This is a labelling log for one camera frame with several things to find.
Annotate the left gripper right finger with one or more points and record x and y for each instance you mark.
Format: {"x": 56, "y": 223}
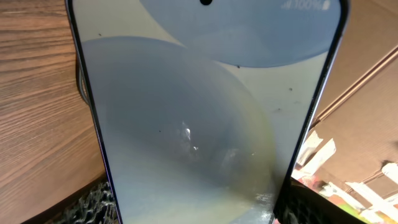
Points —
{"x": 299, "y": 204}

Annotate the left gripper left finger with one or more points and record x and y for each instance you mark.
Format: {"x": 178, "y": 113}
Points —
{"x": 93, "y": 204}

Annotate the blue screen Galaxy smartphone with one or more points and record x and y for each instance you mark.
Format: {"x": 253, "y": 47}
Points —
{"x": 201, "y": 107}

